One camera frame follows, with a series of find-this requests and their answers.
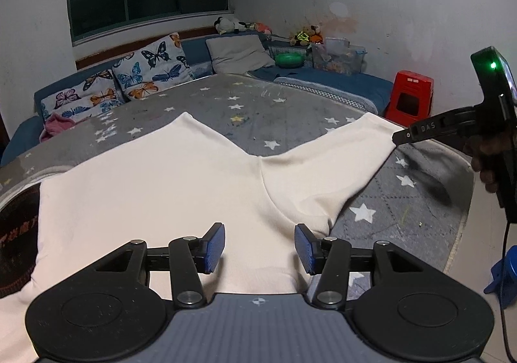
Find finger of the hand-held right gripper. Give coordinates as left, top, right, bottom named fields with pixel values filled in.
left=392, top=106, right=478, bottom=146

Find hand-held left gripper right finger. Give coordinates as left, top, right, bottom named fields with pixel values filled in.
left=294, top=223, right=409, bottom=309

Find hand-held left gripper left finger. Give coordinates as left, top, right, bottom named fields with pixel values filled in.
left=95, top=223, right=226, bottom=309

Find cream white pants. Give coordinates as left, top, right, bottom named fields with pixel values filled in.
left=0, top=111, right=406, bottom=363

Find person's right hand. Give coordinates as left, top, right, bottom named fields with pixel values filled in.
left=463, top=135, right=502, bottom=194

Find red plastic stool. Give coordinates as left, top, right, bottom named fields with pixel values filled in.
left=384, top=70, right=435, bottom=128

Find blue quilt with patterned edge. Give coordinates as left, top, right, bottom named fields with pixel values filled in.
left=246, top=63, right=395, bottom=116

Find clear plastic storage box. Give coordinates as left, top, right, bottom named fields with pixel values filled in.
left=311, top=37, right=367, bottom=77

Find grey star-print blanket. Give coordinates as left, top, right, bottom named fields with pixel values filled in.
left=0, top=71, right=476, bottom=300

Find pile of small plush toys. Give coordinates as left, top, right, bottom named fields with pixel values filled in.
left=288, top=25, right=324, bottom=46

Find green plastic basin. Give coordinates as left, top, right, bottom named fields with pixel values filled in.
left=274, top=52, right=306, bottom=68

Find blue plastic object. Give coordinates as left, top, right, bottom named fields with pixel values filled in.
left=483, top=244, right=517, bottom=309

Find large butterfly-print pillow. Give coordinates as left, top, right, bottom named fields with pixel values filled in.
left=112, top=32, right=195, bottom=101

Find dark round printed mat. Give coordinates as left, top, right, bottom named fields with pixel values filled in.
left=0, top=183, right=43, bottom=300

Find grey pillow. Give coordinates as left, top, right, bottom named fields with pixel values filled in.
left=206, top=35, right=276, bottom=74

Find blue padded bed surround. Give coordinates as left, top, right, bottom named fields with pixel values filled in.
left=0, top=33, right=269, bottom=167

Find pink cloth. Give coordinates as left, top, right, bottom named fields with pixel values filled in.
left=39, top=112, right=76, bottom=142

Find small butterfly-print pillow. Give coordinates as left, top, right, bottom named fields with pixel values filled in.
left=40, top=69, right=127, bottom=122

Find black and white plush toy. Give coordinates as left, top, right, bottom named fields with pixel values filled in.
left=214, top=16, right=248, bottom=35

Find black cable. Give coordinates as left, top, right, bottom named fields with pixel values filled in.
left=498, top=218, right=517, bottom=363

